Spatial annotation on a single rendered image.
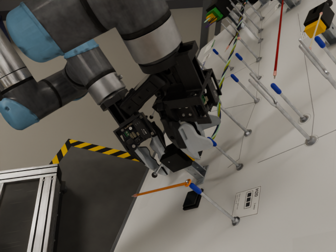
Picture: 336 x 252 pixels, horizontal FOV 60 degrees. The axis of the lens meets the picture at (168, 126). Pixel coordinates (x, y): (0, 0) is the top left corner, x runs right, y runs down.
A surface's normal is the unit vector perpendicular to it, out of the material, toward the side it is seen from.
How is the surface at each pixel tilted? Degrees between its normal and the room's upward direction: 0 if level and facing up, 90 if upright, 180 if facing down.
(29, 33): 70
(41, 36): 82
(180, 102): 94
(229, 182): 49
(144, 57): 93
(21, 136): 0
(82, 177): 0
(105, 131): 0
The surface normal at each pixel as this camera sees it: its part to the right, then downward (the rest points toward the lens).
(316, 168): -0.72, -0.62
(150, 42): 0.11, 0.58
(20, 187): 0.00, -0.73
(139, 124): 0.02, 0.06
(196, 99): -0.34, 0.70
